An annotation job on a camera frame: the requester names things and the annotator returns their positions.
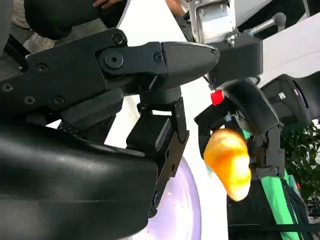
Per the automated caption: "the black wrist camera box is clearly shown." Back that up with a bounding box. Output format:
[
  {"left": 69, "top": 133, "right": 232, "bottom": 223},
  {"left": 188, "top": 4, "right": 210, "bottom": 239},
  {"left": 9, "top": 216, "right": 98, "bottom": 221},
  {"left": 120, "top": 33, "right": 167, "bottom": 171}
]
[{"left": 206, "top": 31, "right": 264, "bottom": 89}]

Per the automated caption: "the person's hand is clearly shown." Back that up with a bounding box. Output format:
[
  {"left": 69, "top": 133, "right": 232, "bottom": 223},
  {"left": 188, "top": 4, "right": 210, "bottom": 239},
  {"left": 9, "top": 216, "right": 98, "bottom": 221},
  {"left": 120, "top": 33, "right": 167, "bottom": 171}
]
[
  {"left": 164, "top": 0, "right": 188, "bottom": 18},
  {"left": 92, "top": 0, "right": 121, "bottom": 9}
]

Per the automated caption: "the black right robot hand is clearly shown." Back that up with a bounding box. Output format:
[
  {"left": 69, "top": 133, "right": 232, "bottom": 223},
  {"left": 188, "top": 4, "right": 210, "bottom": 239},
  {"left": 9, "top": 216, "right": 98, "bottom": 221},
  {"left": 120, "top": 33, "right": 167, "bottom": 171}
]
[{"left": 0, "top": 27, "right": 221, "bottom": 240}]

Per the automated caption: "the black cloth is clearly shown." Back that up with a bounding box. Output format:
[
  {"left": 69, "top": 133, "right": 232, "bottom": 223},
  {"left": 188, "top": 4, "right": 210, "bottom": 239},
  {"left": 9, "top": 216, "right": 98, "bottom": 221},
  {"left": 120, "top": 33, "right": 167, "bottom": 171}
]
[{"left": 226, "top": 178, "right": 315, "bottom": 240}]

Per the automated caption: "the white beam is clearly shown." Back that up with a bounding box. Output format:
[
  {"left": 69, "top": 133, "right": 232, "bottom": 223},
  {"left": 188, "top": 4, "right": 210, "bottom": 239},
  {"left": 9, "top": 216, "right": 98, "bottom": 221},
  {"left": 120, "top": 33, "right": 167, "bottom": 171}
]
[{"left": 258, "top": 11, "right": 320, "bottom": 84}]

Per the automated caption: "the green cloth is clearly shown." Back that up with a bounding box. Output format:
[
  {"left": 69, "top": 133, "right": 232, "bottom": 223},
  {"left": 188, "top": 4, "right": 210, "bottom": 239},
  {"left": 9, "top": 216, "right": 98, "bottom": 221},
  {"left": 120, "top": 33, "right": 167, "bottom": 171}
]
[{"left": 241, "top": 128, "right": 305, "bottom": 240}]

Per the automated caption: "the person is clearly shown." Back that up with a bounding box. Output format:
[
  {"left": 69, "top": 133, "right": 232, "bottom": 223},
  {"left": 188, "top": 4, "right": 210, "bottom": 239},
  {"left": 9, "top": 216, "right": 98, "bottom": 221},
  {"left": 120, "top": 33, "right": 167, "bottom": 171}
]
[{"left": 9, "top": 0, "right": 129, "bottom": 55}]

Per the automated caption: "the metal lever grey knob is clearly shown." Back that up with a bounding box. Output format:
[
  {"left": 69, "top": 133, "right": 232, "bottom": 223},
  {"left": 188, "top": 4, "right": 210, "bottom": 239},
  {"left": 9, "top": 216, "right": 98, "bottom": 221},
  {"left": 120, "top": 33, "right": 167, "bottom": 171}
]
[{"left": 249, "top": 12, "right": 288, "bottom": 38}]

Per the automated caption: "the lilac plate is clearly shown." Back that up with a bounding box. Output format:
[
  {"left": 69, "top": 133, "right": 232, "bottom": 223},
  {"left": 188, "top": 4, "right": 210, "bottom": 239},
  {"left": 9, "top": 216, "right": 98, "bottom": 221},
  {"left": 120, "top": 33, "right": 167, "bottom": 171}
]
[{"left": 129, "top": 155, "right": 202, "bottom": 240}]

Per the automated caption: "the orange toy bread roll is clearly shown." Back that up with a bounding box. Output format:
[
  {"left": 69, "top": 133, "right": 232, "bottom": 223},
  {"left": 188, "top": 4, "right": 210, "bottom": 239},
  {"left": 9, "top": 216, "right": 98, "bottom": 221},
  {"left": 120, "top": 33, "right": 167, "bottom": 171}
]
[{"left": 203, "top": 128, "right": 253, "bottom": 202}]

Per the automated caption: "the green plant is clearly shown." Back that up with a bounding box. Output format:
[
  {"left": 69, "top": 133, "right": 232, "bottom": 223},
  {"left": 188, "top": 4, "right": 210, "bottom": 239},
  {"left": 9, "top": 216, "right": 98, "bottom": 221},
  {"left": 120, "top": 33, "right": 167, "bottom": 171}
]
[{"left": 281, "top": 121, "right": 320, "bottom": 202}]

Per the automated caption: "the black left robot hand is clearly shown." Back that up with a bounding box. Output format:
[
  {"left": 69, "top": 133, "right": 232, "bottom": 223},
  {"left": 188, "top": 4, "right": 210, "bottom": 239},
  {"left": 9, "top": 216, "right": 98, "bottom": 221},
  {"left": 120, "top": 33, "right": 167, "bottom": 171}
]
[{"left": 194, "top": 73, "right": 320, "bottom": 180}]

